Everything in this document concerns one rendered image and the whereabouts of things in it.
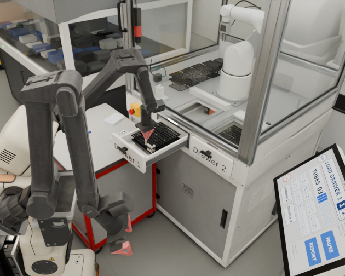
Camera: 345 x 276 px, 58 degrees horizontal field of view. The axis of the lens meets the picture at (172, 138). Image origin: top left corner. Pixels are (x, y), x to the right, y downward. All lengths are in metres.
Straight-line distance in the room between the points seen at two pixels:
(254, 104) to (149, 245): 1.38
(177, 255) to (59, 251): 1.09
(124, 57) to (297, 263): 0.92
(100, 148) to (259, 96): 1.03
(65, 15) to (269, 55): 1.34
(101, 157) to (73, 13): 0.93
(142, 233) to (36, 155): 1.66
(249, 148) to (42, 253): 1.01
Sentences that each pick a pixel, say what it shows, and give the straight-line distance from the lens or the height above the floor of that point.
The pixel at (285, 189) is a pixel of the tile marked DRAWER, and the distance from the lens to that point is 1.43.
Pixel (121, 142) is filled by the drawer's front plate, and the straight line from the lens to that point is 1.73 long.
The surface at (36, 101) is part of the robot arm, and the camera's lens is 0.78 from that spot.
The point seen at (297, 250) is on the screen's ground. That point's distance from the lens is 1.22.
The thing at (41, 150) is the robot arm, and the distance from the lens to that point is 0.87.
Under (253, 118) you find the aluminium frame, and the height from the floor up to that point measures 1.21.
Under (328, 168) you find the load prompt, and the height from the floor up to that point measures 1.15.
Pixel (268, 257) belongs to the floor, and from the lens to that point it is 2.45.
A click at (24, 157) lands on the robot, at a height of 1.30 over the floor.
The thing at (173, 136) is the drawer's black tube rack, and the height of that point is 0.90.
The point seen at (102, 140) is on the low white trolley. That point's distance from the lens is 2.03.
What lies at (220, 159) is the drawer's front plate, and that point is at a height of 0.90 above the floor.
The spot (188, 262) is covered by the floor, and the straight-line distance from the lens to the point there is 2.31.
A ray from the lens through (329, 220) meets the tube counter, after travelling 1.21.
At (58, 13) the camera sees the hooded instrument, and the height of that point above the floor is 1.42.
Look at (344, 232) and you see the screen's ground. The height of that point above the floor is 1.14.
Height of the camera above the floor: 1.94
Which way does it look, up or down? 36 degrees down
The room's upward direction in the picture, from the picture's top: 2 degrees clockwise
